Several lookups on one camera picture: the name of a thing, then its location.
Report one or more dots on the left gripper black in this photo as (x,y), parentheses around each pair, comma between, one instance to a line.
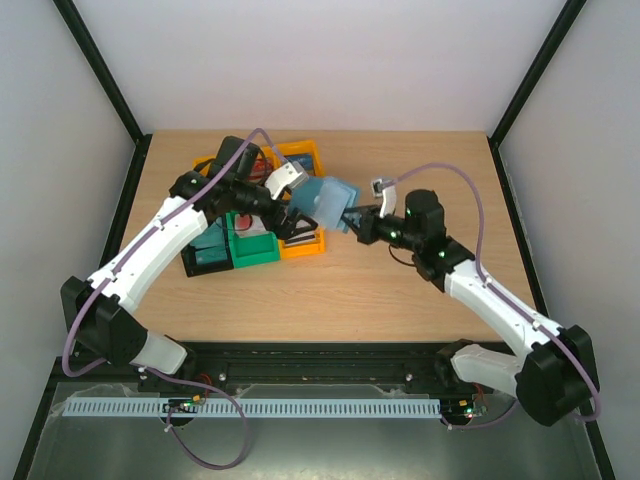
(273,224)

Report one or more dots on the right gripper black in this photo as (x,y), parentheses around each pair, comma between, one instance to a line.
(367,226)

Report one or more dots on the blue card holder wallet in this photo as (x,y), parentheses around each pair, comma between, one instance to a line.
(324,199)

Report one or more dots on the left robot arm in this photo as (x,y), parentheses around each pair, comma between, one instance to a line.
(99,311)

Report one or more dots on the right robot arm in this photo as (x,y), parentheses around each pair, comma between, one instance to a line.
(550,370)

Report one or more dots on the magnetic stripe white card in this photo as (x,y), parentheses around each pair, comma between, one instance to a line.
(301,239)

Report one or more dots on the white red circle card stack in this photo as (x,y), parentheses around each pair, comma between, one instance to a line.
(246,226)

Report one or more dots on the blue card stack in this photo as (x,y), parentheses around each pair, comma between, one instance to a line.
(305,161)

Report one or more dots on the teal vip card stack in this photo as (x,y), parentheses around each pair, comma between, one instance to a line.
(213,237)
(211,256)

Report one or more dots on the yellow bin front right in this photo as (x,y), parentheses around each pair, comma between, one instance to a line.
(303,250)

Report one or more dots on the yellow bin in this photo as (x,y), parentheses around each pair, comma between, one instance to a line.
(303,250)
(304,152)
(206,166)
(266,153)

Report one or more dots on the green bin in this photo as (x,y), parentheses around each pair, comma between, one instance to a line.
(252,251)

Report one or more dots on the yellow bin back middle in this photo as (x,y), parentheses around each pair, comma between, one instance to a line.
(266,153)

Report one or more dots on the yellow bin back right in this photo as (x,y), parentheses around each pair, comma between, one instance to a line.
(304,152)

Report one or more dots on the yellow bin back left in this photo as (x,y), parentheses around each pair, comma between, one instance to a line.
(206,166)

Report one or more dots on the black bin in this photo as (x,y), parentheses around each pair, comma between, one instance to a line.
(189,262)

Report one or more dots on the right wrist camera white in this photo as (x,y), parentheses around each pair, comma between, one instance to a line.
(384,189)

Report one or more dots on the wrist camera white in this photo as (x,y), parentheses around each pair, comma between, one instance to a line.
(288,176)
(384,189)

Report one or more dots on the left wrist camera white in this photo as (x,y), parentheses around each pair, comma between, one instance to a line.
(288,176)

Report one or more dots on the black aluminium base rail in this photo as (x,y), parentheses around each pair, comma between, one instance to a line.
(417,368)

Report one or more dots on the white slotted cable duct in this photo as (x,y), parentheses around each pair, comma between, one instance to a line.
(255,408)

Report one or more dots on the right black frame post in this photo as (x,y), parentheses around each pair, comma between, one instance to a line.
(545,54)

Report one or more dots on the black frame post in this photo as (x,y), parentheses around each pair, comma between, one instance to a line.
(545,54)
(91,52)

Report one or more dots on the left black frame post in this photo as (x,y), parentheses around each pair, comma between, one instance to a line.
(91,52)

